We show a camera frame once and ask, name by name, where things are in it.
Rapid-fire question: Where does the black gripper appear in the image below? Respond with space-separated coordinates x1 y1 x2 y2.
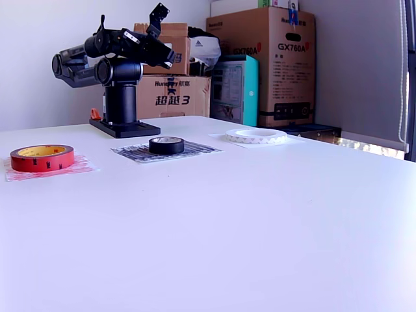
120 29 178 70

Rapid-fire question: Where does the black tape roll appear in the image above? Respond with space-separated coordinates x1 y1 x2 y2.
148 136 185 155

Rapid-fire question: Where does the white tape roll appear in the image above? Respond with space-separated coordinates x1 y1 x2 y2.
224 128 287 146

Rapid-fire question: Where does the red tape roll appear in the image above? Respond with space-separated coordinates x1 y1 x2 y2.
9 144 75 173

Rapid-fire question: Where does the small labelled cardboard box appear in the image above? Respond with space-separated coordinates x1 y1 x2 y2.
133 22 191 76

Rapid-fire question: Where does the white adidas bag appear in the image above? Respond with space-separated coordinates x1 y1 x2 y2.
187 26 222 64

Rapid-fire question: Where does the Huntkey printed cardboard box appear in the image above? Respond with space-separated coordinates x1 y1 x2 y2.
135 75 212 120

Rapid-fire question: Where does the teal product box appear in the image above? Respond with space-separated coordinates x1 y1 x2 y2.
210 54 260 127

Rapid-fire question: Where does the black scribbled paper sheet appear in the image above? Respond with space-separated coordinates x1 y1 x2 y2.
109 141 224 165

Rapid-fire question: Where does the large GX760A cardboard box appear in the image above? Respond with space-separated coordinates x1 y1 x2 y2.
206 6 316 128

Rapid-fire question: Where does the white printed carton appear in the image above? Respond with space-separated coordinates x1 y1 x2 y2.
272 0 300 10

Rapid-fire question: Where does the red scribbled paper sheet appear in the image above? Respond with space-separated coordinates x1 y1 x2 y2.
2 154 100 183

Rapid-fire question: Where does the plain white paper sheet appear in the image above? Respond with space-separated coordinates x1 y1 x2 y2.
207 131 306 150

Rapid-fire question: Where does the black box with trim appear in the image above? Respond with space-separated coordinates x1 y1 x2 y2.
269 123 342 146

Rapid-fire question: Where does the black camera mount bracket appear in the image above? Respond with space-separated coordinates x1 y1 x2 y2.
145 2 172 38

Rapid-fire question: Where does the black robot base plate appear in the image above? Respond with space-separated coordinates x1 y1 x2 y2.
89 118 162 140

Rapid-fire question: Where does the white bead blind cord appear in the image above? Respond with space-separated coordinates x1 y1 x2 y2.
396 0 410 152

